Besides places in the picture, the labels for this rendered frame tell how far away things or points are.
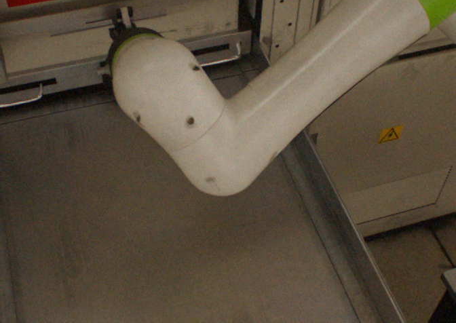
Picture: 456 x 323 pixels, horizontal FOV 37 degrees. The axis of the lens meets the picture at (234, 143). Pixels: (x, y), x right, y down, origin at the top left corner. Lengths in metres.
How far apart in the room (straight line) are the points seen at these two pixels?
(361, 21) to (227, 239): 0.44
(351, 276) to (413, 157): 0.78
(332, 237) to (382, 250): 1.03
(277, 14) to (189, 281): 0.52
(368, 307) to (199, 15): 0.60
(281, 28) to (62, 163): 0.48
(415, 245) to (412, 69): 0.79
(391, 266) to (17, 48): 1.32
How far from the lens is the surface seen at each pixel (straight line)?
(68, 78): 1.30
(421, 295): 2.10
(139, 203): 1.16
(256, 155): 0.84
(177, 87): 0.79
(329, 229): 1.14
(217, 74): 1.35
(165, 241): 1.11
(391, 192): 1.94
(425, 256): 2.18
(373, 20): 0.87
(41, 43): 1.26
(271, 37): 1.32
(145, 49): 0.80
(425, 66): 1.56
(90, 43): 1.27
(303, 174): 1.19
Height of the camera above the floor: 1.79
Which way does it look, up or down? 50 degrees down
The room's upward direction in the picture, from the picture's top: 3 degrees clockwise
